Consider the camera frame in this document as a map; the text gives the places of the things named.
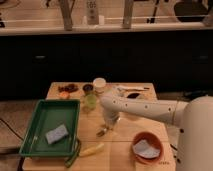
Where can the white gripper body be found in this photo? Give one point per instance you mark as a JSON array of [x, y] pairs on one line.
[[110, 117]]

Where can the silver metal fork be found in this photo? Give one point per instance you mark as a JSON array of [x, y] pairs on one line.
[[102, 132]]

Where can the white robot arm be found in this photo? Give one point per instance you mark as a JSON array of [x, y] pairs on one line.
[[194, 120]]

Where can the green translucent cup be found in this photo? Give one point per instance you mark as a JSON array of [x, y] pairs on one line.
[[90, 101]]

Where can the yellow toy banana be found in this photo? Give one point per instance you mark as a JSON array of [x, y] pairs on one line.
[[91, 150]]

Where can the white cup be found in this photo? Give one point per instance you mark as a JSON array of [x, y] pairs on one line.
[[99, 84]]

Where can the small dark cup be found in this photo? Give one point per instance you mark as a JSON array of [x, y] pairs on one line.
[[88, 88]]

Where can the green toy vegetable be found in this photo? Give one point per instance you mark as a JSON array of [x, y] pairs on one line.
[[71, 160]]

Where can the blue cloth in bowl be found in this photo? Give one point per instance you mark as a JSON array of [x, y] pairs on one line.
[[145, 150]]

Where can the orange bowl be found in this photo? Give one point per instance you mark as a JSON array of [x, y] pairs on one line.
[[154, 141]]

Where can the dark red toy food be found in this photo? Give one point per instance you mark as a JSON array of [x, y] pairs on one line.
[[68, 88]]

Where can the small orange toy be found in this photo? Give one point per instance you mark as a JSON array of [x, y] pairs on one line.
[[64, 95]]

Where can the blue sponge in tray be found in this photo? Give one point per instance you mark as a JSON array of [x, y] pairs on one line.
[[56, 134]]

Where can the green plastic tray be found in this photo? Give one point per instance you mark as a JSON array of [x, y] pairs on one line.
[[48, 115]]

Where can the white device on counter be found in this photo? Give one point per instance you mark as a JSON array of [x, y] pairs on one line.
[[92, 12]]

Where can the black handled white brush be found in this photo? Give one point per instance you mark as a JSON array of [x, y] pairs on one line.
[[123, 88]]

